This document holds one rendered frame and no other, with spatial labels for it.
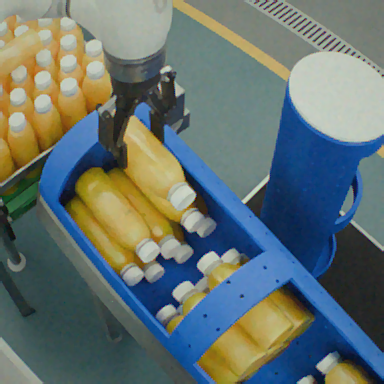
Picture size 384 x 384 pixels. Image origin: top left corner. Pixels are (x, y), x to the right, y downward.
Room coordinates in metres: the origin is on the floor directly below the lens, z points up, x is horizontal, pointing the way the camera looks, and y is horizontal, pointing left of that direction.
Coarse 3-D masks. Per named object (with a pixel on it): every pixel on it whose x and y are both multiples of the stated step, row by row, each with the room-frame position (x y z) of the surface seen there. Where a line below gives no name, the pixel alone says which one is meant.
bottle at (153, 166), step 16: (128, 128) 0.65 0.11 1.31; (144, 128) 0.65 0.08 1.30; (128, 144) 0.62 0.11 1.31; (144, 144) 0.62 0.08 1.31; (160, 144) 0.63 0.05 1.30; (128, 160) 0.60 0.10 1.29; (144, 160) 0.59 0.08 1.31; (160, 160) 0.59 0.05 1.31; (176, 160) 0.60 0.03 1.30; (144, 176) 0.57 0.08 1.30; (160, 176) 0.56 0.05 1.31; (176, 176) 0.57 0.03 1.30; (160, 192) 0.55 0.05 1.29
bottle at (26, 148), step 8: (24, 128) 0.81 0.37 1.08; (32, 128) 0.83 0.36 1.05; (8, 136) 0.80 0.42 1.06; (16, 136) 0.79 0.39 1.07; (24, 136) 0.80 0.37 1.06; (32, 136) 0.81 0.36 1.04; (16, 144) 0.79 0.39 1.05; (24, 144) 0.79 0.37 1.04; (32, 144) 0.80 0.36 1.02; (16, 152) 0.78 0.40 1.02; (24, 152) 0.79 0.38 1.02; (32, 152) 0.80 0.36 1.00; (40, 152) 0.83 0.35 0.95; (16, 160) 0.79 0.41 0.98; (24, 160) 0.78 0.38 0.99; (40, 168) 0.81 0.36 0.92; (32, 176) 0.79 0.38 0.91
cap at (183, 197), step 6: (186, 186) 0.56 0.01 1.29; (180, 192) 0.54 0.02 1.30; (186, 192) 0.54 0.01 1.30; (192, 192) 0.54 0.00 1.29; (174, 198) 0.53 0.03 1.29; (180, 198) 0.53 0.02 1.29; (186, 198) 0.54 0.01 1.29; (192, 198) 0.54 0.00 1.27; (174, 204) 0.53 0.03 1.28; (180, 204) 0.53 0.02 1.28; (186, 204) 0.54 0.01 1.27
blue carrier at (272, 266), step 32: (96, 128) 0.70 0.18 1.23; (64, 160) 0.65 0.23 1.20; (96, 160) 0.73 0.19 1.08; (192, 160) 0.66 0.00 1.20; (64, 192) 0.67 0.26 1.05; (224, 192) 0.60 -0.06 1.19; (64, 224) 0.57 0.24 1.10; (224, 224) 0.62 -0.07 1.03; (256, 224) 0.55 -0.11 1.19; (96, 256) 0.50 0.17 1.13; (160, 256) 0.58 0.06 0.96; (192, 256) 0.58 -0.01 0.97; (256, 256) 0.47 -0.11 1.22; (288, 256) 0.49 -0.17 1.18; (128, 288) 0.44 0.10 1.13; (160, 288) 0.51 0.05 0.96; (224, 288) 0.41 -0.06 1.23; (256, 288) 0.41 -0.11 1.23; (320, 288) 0.43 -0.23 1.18; (192, 320) 0.36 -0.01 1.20; (224, 320) 0.36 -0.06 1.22; (320, 320) 0.41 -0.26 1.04; (352, 320) 0.37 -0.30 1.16; (192, 352) 0.31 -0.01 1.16; (288, 352) 0.37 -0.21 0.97; (320, 352) 0.36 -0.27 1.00; (352, 352) 0.34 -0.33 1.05
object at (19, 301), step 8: (0, 264) 0.74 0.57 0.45; (0, 272) 0.73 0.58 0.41; (0, 280) 0.72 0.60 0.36; (8, 280) 0.74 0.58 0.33; (8, 288) 0.73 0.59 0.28; (16, 288) 0.75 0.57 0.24; (16, 296) 0.73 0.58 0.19; (16, 304) 0.72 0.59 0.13; (24, 304) 0.74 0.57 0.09; (24, 312) 0.73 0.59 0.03
